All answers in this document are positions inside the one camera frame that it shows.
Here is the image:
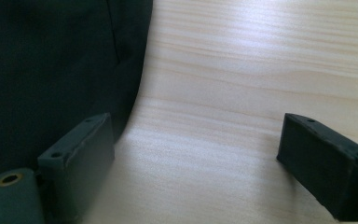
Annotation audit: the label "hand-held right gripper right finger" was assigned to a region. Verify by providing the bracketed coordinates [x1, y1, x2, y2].
[276, 112, 358, 222]

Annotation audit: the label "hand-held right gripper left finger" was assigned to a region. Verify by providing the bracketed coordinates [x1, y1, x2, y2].
[36, 112, 116, 224]

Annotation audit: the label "black pants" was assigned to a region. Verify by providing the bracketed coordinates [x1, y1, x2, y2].
[0, 0, 154, 194]

